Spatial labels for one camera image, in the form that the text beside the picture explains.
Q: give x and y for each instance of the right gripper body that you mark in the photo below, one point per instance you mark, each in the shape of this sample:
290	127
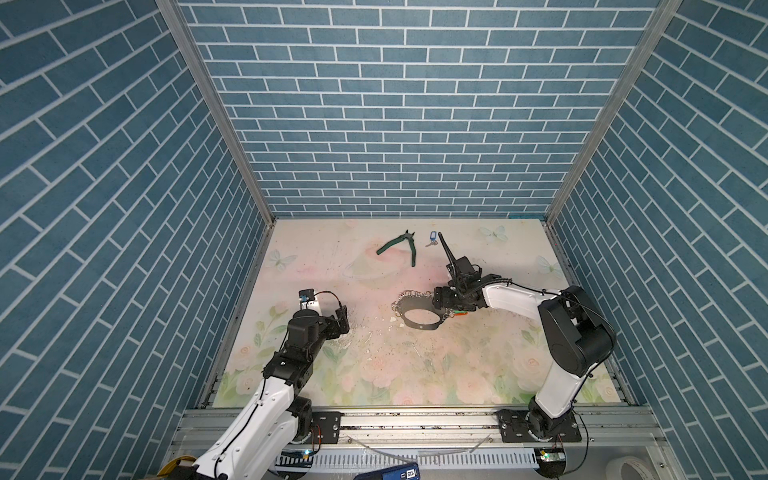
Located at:
450	298

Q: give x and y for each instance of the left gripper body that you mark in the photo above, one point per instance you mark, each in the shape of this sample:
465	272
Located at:
328	329

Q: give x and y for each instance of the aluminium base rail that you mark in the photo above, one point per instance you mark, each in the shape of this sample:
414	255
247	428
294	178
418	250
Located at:
602	425

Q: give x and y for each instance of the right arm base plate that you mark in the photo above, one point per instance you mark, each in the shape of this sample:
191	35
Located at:
521	426

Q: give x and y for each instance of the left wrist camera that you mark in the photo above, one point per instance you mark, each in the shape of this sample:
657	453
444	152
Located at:
308	298

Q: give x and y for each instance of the white cable duct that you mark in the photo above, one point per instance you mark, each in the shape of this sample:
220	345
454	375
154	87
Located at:
358	460

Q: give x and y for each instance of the blue tagged key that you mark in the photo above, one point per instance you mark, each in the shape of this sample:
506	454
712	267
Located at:
433	239

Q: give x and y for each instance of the yellow tape roll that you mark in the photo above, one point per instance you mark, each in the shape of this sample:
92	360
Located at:
181	461

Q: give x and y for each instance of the green handled pliers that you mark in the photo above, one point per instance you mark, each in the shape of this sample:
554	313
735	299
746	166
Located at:
407	237

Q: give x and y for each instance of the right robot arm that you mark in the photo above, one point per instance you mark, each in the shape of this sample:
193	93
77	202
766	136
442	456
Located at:
578	337

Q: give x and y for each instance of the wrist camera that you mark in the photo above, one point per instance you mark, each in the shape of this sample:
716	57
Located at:
308	298
465	272

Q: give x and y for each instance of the white tape roll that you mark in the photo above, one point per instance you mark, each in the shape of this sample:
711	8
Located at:
628	468

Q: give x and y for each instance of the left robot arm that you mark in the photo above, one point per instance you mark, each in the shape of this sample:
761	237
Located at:
277	414

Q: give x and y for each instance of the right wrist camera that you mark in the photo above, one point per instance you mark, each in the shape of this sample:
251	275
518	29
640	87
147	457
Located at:
465	272

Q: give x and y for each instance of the blue device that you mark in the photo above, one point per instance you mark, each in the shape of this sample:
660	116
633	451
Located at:
406	471

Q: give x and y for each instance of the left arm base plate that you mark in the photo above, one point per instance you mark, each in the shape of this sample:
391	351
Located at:
318	426

